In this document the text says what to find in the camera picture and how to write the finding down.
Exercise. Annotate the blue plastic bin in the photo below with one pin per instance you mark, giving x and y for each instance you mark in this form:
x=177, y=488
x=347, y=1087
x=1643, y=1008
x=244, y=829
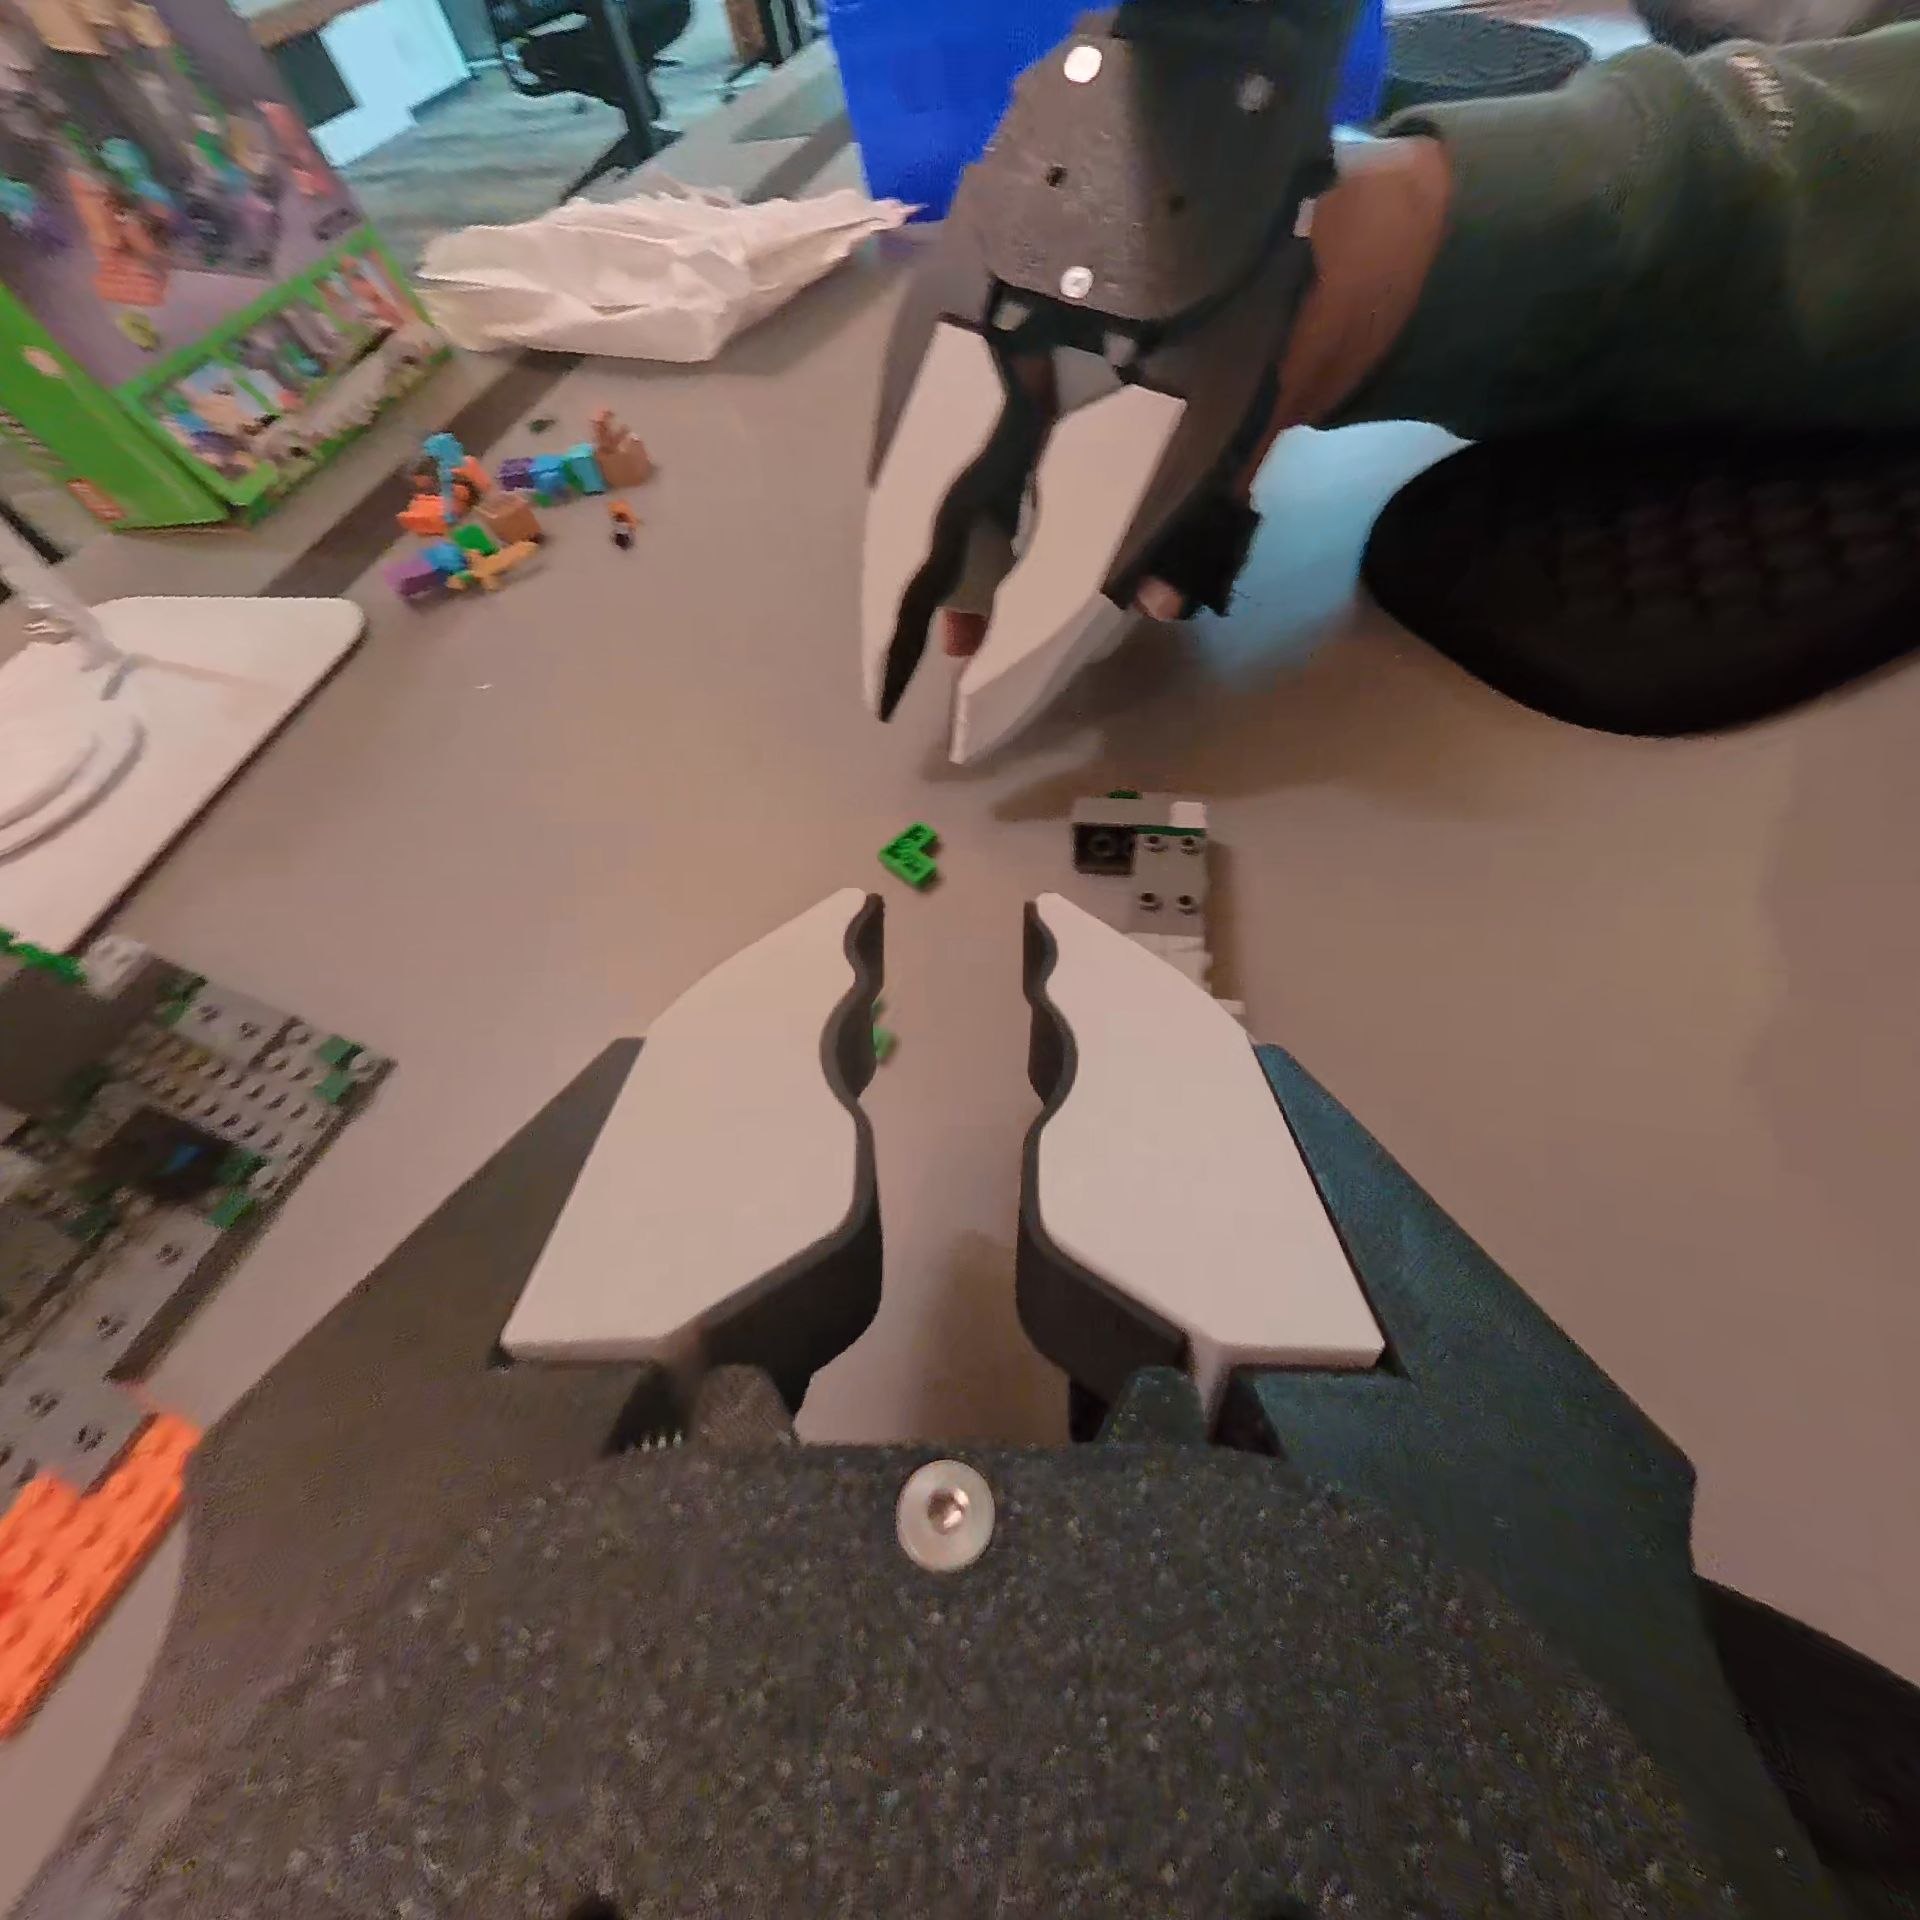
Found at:
x=913, y=94

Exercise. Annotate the white lamp base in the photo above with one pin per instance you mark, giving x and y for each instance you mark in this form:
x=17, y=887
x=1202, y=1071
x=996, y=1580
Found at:
x=182, y=722

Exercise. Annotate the green toy box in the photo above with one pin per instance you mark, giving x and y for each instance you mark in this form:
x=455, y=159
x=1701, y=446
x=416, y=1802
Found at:
x=211, y=331

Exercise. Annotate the orange brick plate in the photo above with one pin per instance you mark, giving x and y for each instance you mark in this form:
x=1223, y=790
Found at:
x=76, y=1559

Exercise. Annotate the grey white brick column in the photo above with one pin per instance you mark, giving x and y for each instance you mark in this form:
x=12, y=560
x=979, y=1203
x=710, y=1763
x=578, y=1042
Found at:
x=1162, y=876

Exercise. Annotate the black office chair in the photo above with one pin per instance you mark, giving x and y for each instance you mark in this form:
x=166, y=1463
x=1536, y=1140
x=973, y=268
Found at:
x=571, y=36

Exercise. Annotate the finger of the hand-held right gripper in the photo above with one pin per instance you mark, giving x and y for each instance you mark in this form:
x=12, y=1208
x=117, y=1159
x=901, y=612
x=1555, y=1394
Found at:
x=1081, y=555
x=913, y=511

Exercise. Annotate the pile of colourful brick figures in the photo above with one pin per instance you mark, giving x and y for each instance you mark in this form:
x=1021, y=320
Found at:
x=510, y=511

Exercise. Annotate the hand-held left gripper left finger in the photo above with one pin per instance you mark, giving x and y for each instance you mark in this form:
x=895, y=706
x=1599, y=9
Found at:
x=691, y=1188

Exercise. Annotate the white crumpled bag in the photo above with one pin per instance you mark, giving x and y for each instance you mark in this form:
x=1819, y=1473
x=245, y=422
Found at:
x=647, y=268

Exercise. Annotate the grey green brick tower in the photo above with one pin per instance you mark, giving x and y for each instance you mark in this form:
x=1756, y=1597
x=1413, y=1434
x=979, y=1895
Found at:
x=182, y=1140

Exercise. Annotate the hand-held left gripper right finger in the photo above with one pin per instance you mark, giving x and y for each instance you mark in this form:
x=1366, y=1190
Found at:
x=1217, y=1188

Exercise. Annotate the person's right hand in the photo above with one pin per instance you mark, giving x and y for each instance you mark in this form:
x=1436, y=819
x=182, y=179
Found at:
x=1366, y=284

